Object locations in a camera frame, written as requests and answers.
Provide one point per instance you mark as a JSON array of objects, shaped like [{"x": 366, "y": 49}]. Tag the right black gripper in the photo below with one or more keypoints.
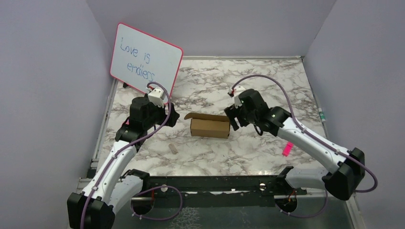
[{"x": 231, "y": 112}]

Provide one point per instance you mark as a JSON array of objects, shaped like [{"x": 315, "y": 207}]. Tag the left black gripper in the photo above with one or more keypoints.
[{"x": 173, "y": 117}]

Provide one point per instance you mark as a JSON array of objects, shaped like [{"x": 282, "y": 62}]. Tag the brown cardboard box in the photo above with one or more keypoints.
[{"x": 209, "y": 125}]

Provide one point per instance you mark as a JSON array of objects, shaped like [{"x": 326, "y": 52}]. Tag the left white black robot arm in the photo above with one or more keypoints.
[{"x": 96, "y": 206}]

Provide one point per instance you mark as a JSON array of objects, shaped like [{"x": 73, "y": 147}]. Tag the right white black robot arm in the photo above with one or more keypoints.
[{"x": 343, "y": 168}]

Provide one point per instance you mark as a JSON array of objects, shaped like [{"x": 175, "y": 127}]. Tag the small cork stopper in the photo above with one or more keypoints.
[{"x": 173, "y": 149}]

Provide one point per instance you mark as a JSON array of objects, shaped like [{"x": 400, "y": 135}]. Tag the green capped marker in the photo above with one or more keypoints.
[{"x": 322, "y": 115}]

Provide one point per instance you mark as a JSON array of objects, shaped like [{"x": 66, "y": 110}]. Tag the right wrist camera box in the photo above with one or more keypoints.
[{"x": 235, "y": 92}]

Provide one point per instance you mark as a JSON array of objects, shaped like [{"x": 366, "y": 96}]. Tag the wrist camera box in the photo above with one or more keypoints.
[
  {"x": 156, "y": 96},
  {"x": 235, "y": 92}
]

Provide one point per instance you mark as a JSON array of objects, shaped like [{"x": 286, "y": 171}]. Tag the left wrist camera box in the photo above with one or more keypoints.
[{"x": 156, "y": 96}]

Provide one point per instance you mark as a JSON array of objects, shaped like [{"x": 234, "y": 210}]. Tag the white board with pink frame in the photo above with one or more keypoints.
[{"x": 139, "y": 58}]

